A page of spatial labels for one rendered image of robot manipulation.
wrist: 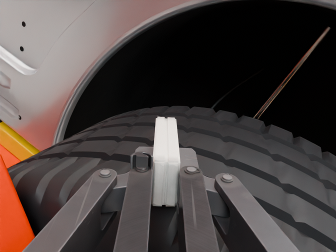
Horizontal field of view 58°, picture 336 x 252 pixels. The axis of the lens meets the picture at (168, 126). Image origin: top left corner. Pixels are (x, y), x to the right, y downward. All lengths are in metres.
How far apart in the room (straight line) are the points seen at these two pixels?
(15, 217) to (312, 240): 0.19
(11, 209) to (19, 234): 0.02
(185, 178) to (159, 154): 0.02
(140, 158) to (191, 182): 0.03
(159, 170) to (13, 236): 0.12
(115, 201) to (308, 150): 0.24
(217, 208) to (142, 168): 0.04
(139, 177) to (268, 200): 0.11
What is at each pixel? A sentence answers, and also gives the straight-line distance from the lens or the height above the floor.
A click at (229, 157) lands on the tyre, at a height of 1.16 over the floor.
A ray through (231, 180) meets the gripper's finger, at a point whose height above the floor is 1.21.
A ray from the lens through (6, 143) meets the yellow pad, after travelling 0.87.
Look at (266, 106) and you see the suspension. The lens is 0.78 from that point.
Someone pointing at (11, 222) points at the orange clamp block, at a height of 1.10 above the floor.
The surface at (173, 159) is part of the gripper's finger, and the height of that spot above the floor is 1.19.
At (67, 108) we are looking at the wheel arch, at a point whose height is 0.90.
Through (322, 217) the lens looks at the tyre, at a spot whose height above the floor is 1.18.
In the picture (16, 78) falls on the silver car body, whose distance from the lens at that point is 0.77.
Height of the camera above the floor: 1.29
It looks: 29 degrees down
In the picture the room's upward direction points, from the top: 30 degrees clockwise
